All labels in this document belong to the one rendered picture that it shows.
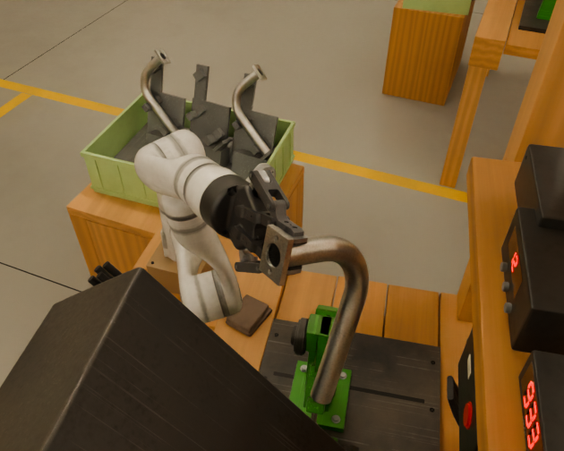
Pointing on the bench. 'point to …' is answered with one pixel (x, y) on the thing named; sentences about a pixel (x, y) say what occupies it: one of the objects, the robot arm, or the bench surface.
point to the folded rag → (249, 316)
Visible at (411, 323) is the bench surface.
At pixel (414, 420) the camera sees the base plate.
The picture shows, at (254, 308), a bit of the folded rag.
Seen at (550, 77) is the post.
